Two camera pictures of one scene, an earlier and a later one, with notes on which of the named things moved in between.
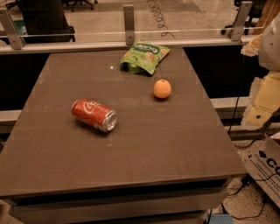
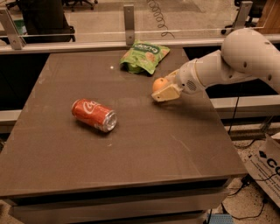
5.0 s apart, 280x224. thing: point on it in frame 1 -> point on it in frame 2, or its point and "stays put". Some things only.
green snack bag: [143, 57] stays put
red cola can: [94, 115] stays put
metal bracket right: [241, 19] stays put
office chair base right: [256, 10] stays put
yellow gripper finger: [264, 100] -> [170, 93]
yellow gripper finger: [252, 48] -> [171, 75]
